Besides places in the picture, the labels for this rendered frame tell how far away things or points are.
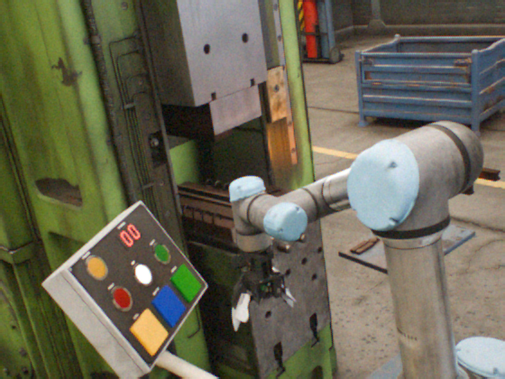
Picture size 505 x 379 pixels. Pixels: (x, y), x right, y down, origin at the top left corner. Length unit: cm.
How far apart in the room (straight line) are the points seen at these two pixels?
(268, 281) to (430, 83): 435
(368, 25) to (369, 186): 1034
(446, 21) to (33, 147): 887
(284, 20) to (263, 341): 106
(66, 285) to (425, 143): 78
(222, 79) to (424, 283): 98
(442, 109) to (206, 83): 407
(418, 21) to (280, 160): 856
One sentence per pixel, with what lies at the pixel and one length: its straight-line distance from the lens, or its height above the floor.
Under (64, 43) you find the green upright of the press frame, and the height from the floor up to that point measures 159.
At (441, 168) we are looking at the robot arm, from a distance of 90.
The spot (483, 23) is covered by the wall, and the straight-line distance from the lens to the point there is 1006.
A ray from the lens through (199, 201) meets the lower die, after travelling 204.
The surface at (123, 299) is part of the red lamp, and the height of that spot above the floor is 109.
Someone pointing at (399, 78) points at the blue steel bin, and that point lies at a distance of 573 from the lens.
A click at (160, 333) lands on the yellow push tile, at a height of 99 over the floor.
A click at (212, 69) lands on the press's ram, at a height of 145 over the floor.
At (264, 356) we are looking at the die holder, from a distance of 201.
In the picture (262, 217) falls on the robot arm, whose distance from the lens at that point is 122.
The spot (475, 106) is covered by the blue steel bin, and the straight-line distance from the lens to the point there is 544.
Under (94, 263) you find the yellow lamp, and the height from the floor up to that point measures 117.
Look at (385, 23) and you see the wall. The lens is 1101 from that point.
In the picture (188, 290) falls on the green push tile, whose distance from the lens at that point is 152.
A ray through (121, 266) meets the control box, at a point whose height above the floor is 113.
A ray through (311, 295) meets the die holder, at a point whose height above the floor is 63.
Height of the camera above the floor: 175
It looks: 21 degrees down
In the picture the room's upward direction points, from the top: 9 degrees counter-clockwise
